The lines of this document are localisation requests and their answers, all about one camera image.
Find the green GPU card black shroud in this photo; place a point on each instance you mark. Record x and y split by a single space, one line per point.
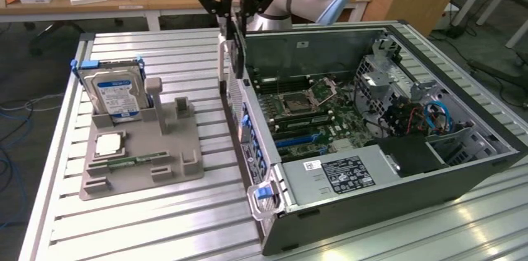
239 57

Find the silver socket cover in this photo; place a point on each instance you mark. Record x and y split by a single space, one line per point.
329 80

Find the CPU socket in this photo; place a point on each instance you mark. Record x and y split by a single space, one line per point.
295 104

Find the hard disk blue rails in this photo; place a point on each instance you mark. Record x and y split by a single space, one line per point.
115 94

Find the perforated metal drive cage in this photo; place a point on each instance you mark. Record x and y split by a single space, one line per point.
379 78

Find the RAM stick white label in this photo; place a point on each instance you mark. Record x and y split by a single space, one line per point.
302 123

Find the long black expansion slot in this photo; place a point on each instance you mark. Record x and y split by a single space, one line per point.
295 134

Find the green motherboard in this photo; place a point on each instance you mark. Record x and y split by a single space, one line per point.
342 125

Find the blue expansion slot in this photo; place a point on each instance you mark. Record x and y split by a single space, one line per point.
297 141

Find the grey parts rack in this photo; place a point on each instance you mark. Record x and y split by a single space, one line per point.
174 149

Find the silver chipset heat sink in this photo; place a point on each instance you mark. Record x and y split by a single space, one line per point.
342 145

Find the silver CPU chip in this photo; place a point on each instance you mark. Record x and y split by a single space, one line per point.
109 145

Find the green RAM stick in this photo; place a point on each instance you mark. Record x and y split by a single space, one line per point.
129 160

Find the black floor stand base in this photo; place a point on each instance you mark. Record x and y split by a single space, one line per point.
499 69

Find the grey power supply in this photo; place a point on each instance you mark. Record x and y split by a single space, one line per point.
347 174

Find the blue case latch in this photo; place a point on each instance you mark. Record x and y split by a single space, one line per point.
265 193

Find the grey disk bay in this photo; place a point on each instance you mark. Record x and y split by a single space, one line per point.
454 146

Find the black open PC case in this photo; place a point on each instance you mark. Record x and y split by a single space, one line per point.
371 211

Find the white table frame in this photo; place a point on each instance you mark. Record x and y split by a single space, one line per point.
461 15

